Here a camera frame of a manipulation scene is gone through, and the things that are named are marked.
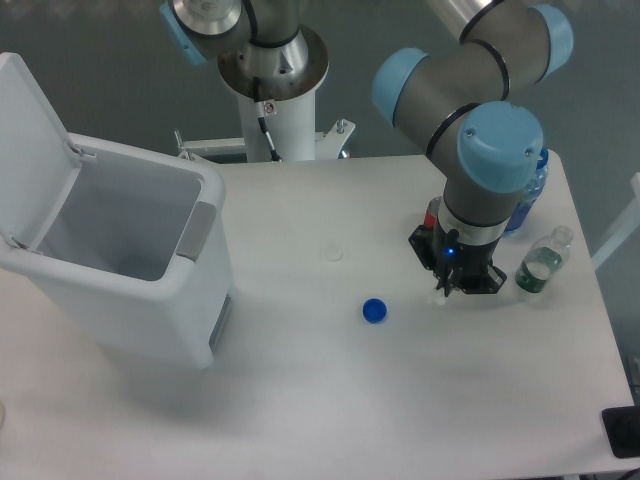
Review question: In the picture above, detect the black cable on pedestal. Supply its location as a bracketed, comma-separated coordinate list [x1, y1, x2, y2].
[253, 74, 284, 163]

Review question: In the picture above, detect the blue plastic bottle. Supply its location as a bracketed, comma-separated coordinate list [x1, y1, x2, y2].
[503, 147, 549, 236]

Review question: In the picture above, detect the white trash bin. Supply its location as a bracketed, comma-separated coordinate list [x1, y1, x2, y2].
[1, 135, 234, 369]

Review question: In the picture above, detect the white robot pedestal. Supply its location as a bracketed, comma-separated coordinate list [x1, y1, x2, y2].
[175, 25, 356, 163]

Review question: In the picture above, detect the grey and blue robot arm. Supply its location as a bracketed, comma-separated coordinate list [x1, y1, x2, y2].
[160, 1, 574, 295]

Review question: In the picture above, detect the red soda can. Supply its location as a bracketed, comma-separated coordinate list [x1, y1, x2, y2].
[423, 196, 442, 230]

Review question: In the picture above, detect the black device at table edge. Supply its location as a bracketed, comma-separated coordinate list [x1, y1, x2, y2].
[601, 406, 639, 459]

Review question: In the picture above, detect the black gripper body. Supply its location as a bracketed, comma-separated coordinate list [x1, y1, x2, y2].
[408, 224, 507, 295]

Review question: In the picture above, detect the clear bottle green label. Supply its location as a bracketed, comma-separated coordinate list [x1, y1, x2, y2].
[515, 225, 573, 294]

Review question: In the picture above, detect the white trash bin lid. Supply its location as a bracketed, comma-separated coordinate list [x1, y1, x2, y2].
[1, 52, 82, 250]

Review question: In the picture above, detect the blue bottle cap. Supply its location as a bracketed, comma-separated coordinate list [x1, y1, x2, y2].
[361, 298, 388, 324]

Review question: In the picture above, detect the white bottle cap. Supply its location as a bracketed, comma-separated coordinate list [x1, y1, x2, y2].
[322, 242, 344, 263]

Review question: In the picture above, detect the white frame at right edge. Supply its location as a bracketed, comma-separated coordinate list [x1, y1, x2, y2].
[591, 173, 639, 270]

